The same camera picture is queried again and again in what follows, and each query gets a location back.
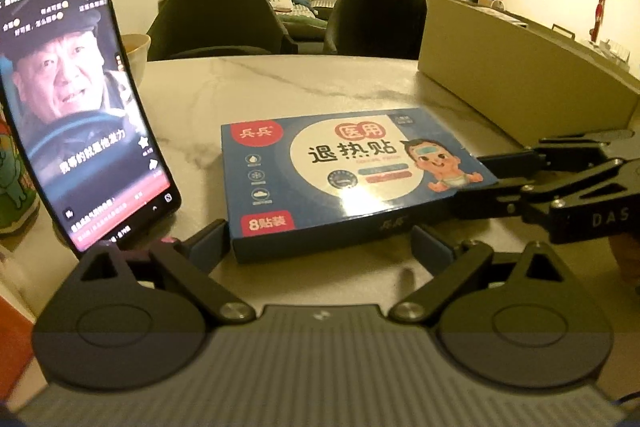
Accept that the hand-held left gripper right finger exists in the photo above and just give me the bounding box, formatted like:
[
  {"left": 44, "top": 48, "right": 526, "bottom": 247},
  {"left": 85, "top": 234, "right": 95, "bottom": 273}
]
[{"left": 387, "top": 224, "right": 572, "bottom": 325}]

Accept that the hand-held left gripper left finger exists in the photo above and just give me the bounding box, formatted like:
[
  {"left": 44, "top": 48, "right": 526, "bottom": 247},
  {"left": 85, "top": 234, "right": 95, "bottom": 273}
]
[{"left": 74, "top": 218, "right": 257, "bottom": 326}]

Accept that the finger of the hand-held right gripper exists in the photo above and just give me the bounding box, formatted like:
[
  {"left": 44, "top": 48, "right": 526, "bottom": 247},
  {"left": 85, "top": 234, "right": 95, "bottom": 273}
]
[
  {"left": 449, "top": 183, "right": 552, "bottom": 222},
  {"left": 476, "top": 130, "right": 640, "bottom": 178}
]

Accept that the large cardboard box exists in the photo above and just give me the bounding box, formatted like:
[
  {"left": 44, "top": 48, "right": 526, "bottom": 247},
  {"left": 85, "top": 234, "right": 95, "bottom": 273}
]
[{"left": 417, "top": 0, "right": 640, "bottom": 148}]

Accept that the blue fever patch box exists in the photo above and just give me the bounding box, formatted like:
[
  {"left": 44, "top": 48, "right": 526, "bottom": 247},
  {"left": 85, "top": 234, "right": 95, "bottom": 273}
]
[{"left": 221, "top": 107, "right": 500, "bottom": 265}]

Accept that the white marble desktop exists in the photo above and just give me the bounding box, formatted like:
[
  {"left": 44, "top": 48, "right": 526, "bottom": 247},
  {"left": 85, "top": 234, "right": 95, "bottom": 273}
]
[{"left": 0, "top": 54, "right": 640, "bottom": 308}]

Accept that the person's right hand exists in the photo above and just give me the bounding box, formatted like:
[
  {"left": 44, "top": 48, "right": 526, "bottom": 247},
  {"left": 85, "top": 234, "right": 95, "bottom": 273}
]
[{"left": 608, "top": 231, "right": 640, "bottom": 296}]

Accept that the black smartphone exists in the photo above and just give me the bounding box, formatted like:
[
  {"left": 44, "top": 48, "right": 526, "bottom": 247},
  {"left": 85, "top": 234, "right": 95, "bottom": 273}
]
[{"left": 0, "top": 0, "right": 182, "bottom": 259}]

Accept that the dark green armchair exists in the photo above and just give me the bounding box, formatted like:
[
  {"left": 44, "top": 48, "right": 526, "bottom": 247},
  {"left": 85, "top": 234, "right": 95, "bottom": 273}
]
[
  {"left": 146, "top": 0, "right": 299, "bottom": 62},
  {"left": 324, "top": 0, "right": 428, "bottom": 60}
]

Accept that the white bowl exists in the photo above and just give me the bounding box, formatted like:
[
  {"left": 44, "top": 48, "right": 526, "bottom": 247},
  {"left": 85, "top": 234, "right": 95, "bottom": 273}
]
[{"left": 120, "top": 33, "right": 152, "bottom": 88}]

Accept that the orange juice bottle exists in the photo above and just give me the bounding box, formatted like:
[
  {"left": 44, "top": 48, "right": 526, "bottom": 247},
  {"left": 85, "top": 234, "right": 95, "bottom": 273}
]
[{"left": 0, "top": 102, "right": 41, "bottom": 239}]

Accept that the orange white medicine box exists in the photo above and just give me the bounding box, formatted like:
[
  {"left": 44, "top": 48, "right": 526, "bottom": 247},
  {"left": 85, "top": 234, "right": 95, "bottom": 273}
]
[{"left": 0, "top": 292, "right": 40, "bottom": 404}]

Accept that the grey sofa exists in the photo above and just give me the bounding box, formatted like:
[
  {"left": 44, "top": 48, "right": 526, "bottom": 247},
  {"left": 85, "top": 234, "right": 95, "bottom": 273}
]
[{"left": 227, "top": 0, "right": 332, "bottom": 44}]

